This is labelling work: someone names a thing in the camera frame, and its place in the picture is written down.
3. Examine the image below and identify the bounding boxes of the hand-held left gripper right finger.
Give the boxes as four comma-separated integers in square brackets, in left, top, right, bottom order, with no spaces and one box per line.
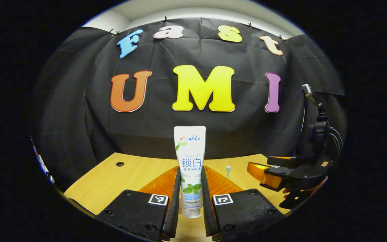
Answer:
[201,166,283,241]

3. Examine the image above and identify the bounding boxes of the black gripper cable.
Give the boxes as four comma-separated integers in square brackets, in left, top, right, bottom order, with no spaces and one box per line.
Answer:
[328,127,344,155]

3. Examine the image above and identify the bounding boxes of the white toothpaste tube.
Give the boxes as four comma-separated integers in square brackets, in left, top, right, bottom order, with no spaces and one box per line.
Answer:
[174,126,206,219]

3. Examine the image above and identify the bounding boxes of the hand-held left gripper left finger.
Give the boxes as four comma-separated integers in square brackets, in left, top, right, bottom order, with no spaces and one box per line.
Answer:
[98,166,181,242]

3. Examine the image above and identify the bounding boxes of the black backdrop cloth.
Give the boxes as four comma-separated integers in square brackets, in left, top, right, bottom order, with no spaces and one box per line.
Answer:
[32,17,347,192]

